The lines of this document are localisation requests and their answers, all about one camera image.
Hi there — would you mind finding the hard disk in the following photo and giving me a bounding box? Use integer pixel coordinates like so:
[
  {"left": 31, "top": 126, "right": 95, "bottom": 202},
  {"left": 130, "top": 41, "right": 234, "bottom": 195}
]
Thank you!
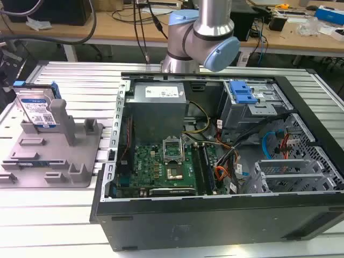
[{"left": 12, "top": 80, "right": 60, "bottom": 132}]

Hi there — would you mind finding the blue disk bay latch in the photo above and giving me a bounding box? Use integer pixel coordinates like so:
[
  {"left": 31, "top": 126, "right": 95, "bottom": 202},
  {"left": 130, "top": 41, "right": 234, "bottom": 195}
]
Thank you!
[{"left": 228, "top": 80, "right": 259, "bottom": 105}]

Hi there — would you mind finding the grey metal disk bay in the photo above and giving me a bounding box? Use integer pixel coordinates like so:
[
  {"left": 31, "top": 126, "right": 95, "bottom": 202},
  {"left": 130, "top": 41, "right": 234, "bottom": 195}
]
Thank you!
[{"left": 216, "top": 80, "right": 293, "bottom": 140}]

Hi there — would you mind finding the grey power supply unit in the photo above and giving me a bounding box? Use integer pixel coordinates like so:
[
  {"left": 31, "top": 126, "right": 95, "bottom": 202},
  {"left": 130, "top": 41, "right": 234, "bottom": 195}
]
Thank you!
[{"left": 125, "top": 82, "right": 190, "bottom": 146}]

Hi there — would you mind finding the green motherboard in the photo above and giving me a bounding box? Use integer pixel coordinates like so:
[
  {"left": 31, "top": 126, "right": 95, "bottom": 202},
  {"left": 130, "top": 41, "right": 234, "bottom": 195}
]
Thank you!
[{"left": 115, "top": 139, "right": 232, "bottom": 197}]

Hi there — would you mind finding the RAM stick in slot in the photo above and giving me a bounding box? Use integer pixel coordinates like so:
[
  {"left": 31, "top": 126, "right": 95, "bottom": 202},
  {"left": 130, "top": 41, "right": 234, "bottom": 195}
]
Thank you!
[{"left": 201, "top": 144, "right": 219, "bottom": 195}]

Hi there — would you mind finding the black graphics card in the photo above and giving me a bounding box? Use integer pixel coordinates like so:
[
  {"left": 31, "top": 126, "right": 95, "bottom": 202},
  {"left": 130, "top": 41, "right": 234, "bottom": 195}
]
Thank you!
[{"left": 148, "top": 187, "right": 197, "bottom": 197}]

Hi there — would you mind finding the black open PC case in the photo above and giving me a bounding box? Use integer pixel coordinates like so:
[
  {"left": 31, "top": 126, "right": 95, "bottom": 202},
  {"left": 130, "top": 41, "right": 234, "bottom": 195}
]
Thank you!
[{"left": 89, "top": 68, "right": 344, "bottom": 252}]

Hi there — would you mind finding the wooden desk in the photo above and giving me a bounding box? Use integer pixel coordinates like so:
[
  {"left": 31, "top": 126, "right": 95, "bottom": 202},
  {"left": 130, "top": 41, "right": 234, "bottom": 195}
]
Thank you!
[{"left": 0, "top": 8, "right": 344, "bottom": 58}]

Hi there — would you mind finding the grey parts rack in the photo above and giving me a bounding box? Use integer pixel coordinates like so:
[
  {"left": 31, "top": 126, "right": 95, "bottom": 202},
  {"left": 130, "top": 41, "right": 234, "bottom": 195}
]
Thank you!
[{"left": 0, "top": 98, "right": 104, "bottom": 189}]

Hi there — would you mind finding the RAM stick on rack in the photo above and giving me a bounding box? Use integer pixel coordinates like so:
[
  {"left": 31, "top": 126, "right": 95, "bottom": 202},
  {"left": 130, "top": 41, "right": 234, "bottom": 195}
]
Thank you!
[{"left": 10, "top": 160, "right": 57, "bottom": 167}]

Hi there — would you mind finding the black small box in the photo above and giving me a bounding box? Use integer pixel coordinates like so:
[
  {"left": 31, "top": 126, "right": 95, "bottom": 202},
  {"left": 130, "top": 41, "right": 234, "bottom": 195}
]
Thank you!
[{"left": 269, "top": 14, "right": 287, "bottom": 32}]

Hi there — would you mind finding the black computer tower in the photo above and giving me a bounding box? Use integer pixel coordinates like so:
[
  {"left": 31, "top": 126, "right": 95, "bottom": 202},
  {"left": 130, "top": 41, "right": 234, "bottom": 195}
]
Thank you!
[{"left": 5, "top": 0, "right": 92, "bottom": 26}]

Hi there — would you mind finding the blue cardboard box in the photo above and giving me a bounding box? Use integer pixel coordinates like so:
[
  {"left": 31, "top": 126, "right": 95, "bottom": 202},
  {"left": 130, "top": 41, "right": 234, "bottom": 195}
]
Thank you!
[{"left": 314, "top": 5, "right": 344, "bottom": 26}]

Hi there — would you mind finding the yellow black power wire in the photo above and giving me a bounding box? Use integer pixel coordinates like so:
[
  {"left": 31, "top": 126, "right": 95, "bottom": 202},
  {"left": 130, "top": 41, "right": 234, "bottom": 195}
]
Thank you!
[{"left": 181, "top": 100, "right": 211, "bottom": 135}]

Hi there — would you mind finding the orange wire bundle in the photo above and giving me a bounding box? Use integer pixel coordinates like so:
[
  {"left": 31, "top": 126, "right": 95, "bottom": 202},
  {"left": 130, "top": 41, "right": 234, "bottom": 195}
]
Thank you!
[{"left": 213, "top": 166, "right": 232, "bottom": 189}]

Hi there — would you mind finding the black wire bundle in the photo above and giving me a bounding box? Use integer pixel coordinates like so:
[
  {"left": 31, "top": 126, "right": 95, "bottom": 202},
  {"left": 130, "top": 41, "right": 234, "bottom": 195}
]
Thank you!
[{"left": 214, "top": 112, "right": 291, "bottom": 170}]

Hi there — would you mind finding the light blue SATA wire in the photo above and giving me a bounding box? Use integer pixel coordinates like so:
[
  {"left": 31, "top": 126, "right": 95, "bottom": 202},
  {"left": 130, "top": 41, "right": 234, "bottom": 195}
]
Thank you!
[{"left": 261, "top": 130, "right": 278, "bottom": 162}]

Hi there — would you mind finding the black hanging cable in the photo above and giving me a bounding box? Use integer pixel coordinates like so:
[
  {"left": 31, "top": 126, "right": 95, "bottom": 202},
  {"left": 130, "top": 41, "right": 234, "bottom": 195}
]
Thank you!
[{"left": 131, "top": 0, "right": 150, "bottom": 64}]

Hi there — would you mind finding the red SATA wire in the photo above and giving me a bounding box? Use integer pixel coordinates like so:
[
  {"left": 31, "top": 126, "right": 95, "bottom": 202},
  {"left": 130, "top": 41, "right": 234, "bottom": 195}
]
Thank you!
[{"left": 278, "top": 130, "right": 291, "bottom": 162}]

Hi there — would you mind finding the silver expansion slot bracket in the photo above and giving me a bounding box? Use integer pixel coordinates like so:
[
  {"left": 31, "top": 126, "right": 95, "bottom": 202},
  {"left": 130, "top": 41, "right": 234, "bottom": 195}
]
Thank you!
[{"left": 255, "top": 159, "right": 315, "bottom": 175}]

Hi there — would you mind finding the blue cable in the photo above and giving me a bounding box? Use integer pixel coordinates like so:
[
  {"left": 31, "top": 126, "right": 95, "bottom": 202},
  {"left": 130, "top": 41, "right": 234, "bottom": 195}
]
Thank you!
[{"left": 255, "top": 22, "right": 269, "bottom": 65}]

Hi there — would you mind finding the thick grey cable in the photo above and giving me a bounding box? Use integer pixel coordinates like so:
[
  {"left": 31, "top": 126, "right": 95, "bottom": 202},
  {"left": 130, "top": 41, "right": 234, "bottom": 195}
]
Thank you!
[{"left": 0, "top": 0, "right": 97, "bottom": 46}]

